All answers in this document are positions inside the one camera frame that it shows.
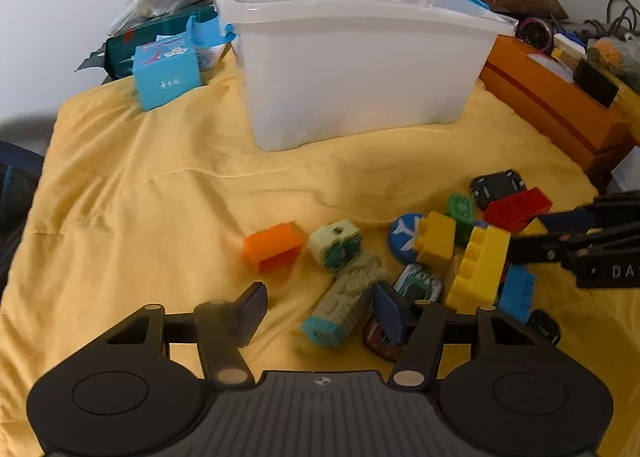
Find long pale green block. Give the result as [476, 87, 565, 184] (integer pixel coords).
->
[301, 251, 391, 349]

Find pink black round object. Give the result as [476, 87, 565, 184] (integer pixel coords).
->
[515, 14, 557, 54]

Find red brown toy car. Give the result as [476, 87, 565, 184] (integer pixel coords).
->
[362, 314, 409, 363]

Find orange cardboard box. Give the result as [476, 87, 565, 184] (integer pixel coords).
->
[479, 34, 636, 188]

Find pale green wheel block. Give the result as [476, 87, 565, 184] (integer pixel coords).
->
[307, 218, 363, 272]

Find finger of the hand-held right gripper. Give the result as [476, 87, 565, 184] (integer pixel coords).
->
[536, 204, 640, 236]
[509, 231, 583, 267]

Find black toy piece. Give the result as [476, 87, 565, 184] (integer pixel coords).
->
[525, 309, 562, 346]

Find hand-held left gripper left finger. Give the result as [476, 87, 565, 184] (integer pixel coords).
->
[102, 281, 271, 386]

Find yellow cloth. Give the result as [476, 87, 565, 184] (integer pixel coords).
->
[0, 50, 640, 457]

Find white plastic bin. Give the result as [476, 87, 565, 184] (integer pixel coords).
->
[187, 0, 518, 153]

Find black cables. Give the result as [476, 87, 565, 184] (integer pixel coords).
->
[575, 0, 640, 39]

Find orange toy block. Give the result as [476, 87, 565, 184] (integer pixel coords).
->
[243, 222, 307, 274]

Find black rectangular box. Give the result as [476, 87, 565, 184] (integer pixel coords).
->
[572, 57, 619, 109]

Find red toy block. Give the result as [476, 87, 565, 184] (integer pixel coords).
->
[483, 187, 554, 232]

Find blue toy block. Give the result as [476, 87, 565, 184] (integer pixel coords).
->
[497, 264, 537, 324]

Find light blue small box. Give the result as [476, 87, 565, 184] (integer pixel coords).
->
[132, 32, 202, 112]

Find green toy block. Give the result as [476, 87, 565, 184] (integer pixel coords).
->
[446, 193, 476, 246]

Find blue round airplane disc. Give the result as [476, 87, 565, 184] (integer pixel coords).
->
[387, 212, 432, 265]

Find small white box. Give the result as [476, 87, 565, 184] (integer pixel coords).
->
[552, 32, 587, 61]

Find white paper sheet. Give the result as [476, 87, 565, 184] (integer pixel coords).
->
[610, 144, 640, 194]

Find small yellow toy block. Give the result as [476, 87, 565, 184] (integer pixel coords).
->
[415, 211, 457, 266]

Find teal flat box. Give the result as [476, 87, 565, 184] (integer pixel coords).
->
[75, 0, 221, 81]

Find black toy car chassis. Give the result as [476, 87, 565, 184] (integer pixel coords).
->
[470, 168, 529, 211]

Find green white toy car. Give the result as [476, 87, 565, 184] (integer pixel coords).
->
[392, 263, 445, 306]

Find large yellow toy block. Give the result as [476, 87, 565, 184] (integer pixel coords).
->
[444, 226, 512, 313]

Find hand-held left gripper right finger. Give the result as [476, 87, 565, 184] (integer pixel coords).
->
[372, 281, 552, 391]

